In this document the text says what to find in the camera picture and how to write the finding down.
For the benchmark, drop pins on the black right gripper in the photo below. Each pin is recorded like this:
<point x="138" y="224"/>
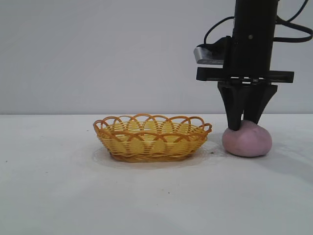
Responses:
<point x="252" y="56"/>

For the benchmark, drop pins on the pink round bun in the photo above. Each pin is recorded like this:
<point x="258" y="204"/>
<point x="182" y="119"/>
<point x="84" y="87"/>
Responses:
<point x="249" y="142"/>

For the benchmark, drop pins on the yellow woven plastic basket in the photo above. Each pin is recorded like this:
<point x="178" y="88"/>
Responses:
<point x="151" y="147"/>

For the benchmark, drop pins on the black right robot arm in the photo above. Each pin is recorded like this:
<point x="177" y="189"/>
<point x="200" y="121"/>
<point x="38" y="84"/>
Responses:
<point x="255" y="14"/>

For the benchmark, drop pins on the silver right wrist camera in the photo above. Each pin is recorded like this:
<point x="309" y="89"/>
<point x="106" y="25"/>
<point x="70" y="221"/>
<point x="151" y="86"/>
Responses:
<point x="207" y="57"/>

